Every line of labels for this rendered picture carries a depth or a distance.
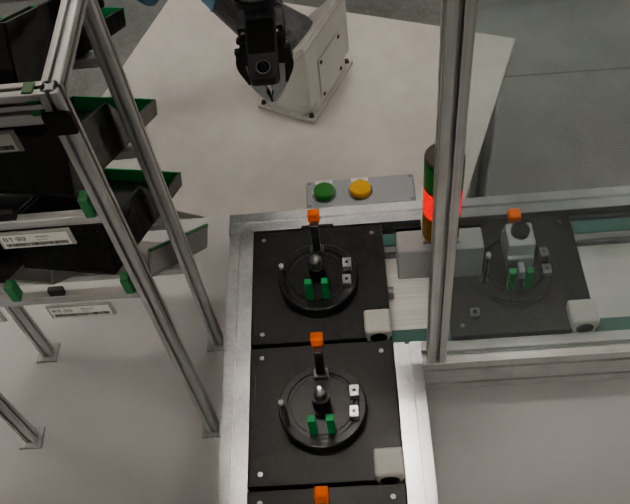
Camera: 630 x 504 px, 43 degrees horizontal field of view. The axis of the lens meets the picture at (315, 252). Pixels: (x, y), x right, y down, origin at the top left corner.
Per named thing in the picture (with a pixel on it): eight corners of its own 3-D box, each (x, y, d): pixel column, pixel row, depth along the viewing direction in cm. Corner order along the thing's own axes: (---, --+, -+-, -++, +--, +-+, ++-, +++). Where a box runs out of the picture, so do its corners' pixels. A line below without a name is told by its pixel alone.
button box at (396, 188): (308, 200, 163) (305, 180, 158) (412, 192, 161) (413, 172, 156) (309, 228, 159) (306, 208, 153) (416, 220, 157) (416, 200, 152)
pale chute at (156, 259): (139, 242, 149) (139, 218, 148) (207, 247, 147) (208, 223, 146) (69, 271, 122) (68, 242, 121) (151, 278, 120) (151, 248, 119)
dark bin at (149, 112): (73, 110, 119) (65, 61, 115) (157, 114, 117) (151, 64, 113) (-28, 192, 95) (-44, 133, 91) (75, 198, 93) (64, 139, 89)
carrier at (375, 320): (255, 239, 152) (244, 197, 142) (382, 229, 150) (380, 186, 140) (252, 352, 138) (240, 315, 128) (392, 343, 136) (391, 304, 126)
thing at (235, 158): (180, -5, 217) (177, -14, 215) (514, 47, 193) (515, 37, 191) (49, 187, 181) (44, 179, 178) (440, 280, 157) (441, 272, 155)
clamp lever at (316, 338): (314, 368, 130) (309, 331, 126) (326, 367, 130) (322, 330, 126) (314, 383, 127) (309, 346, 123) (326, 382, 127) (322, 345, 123)
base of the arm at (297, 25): (281, 45, 187) (250, 15, 184) (321, 10, 176) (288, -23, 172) (256, 83, 178) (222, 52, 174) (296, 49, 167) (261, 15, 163)
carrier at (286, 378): (252, 354, 138) (240, 317, 127) (392, 345, 136) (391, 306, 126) (249, 493, 124) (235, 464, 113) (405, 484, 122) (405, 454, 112)
